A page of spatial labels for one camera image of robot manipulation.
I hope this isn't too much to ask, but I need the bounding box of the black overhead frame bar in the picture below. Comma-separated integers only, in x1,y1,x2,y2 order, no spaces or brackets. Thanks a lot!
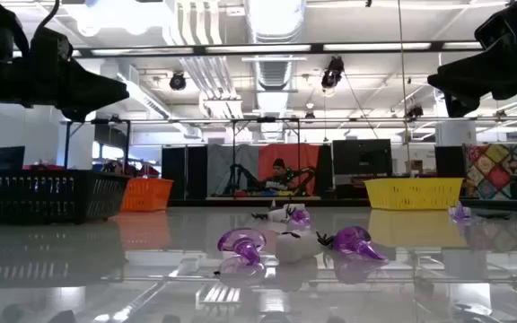
11,41,484,59

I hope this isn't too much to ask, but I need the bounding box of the black aluminium table frame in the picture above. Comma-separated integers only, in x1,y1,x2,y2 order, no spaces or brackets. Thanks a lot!
163,196,517,213

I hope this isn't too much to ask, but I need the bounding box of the colourful patchwork quilt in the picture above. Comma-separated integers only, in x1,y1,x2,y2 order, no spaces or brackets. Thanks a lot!
463,142,517,201

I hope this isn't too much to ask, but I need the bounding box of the orange plastic basket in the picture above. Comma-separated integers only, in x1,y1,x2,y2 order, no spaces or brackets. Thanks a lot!
120,178,174,213

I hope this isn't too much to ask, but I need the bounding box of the black square panel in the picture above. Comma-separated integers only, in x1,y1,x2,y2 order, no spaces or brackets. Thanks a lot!
434,145,466,179

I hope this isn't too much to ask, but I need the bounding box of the orange curtain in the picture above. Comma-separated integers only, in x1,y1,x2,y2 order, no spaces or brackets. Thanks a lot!
258,144,321,195

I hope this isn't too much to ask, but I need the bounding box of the black plastic basket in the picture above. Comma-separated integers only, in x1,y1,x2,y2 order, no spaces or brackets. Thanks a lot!
0,169,130,225

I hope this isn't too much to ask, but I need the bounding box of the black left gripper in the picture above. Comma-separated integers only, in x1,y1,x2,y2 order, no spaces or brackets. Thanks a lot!
0,56,130,123

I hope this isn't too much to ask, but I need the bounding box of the seated person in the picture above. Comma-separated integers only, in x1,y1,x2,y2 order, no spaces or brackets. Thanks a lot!
262,157,298,192

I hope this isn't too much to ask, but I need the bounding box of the small black monitor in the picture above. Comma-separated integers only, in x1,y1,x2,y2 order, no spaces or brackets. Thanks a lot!
0,145,26,170

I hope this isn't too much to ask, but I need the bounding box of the red plastic bin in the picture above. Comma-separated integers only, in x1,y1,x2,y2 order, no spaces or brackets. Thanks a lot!
22,163,66,171

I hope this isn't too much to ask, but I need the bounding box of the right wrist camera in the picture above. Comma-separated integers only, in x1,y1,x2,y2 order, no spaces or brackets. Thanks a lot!
473,2,517,48

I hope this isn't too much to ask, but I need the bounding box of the black left wrist camera cable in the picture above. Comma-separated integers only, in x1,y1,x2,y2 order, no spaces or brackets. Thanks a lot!
36,0,65,33

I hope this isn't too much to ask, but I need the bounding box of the black partition panel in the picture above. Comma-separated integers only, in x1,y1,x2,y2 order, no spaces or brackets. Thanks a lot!
186,145,209,201
161,145,188,201

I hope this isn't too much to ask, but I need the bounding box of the large black monitor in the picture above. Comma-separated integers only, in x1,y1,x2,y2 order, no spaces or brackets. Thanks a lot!
332,138,393,177

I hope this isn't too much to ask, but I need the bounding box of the grey curtain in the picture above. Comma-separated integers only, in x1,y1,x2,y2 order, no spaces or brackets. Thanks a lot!
206,144,260,197

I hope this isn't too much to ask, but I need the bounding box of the yellow plastic basket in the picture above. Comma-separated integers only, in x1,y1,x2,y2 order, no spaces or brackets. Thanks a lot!
364,177,465,211

